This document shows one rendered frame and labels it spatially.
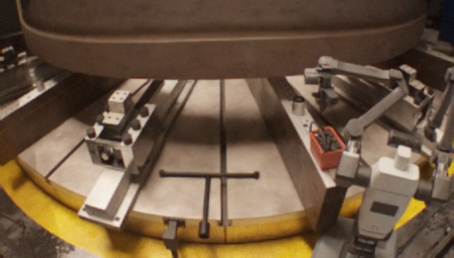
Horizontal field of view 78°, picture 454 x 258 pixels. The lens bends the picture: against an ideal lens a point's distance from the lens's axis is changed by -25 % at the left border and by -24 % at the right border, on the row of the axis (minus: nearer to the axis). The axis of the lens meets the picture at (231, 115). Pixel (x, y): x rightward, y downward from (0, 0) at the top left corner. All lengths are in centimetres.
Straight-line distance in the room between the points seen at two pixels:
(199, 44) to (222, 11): 25
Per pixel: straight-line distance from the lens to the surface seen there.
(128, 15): 229
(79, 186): 244
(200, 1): 212
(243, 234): 225
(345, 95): 313
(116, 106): 217
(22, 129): 292
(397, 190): 145
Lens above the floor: 193
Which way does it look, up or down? 35 degrees down
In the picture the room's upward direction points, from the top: 1 degrees counter-clockwise
